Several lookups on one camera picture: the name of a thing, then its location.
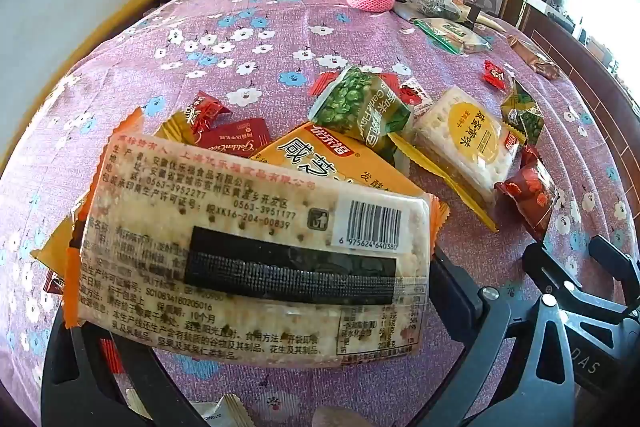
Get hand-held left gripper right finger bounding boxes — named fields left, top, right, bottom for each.
left=432, top=249, right=533, bottom=427

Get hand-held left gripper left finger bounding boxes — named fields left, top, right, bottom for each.
left=41, top=304, right=197, bottom=427

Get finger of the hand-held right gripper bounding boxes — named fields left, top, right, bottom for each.
left=589, top=234, right=640, bottom=304
left=522, top=242, right=577, bottom=309

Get large red snack packet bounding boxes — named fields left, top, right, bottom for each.
left=494, top=145, right=559, bottom=241

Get cracker packet round yellow label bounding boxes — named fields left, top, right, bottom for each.
left=389, top=86, right=522, bottom=234

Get clear cracker packet orange edges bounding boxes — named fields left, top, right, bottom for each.
left=62, top=107, right=448, bottom=368

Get green pea snack packet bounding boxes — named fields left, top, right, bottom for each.
left=500, top=78, right=547, bottom=146
left=306, top=65, right=415, bottom=148

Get red striped packet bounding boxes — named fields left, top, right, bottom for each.
left=96, top=336, right=124, bottom=374

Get small red candy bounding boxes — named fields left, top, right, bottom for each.
left=481, top=58, right=509, bottom=91

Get wooden cabinet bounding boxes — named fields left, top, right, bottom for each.
left=519, top=0, right=640, bottom=120

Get brown snack packet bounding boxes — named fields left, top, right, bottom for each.
left=506, top=33, right=562, bottom=81

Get green cracker packet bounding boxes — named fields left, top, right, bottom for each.
left=411, top=17, right=494, bottom=56

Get flat red sachet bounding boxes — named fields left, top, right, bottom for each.
left=196, top=117, right=272, bottom=156

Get dark green bag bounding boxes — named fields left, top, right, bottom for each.
left=414, top=0, right=464, bottom=21

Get dark red candy packet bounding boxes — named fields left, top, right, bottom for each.
left=181, top=90, right=234, bottom=134

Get purple floral tablecloth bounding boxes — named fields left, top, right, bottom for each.
left=0, top=0, right=638, bottom=427

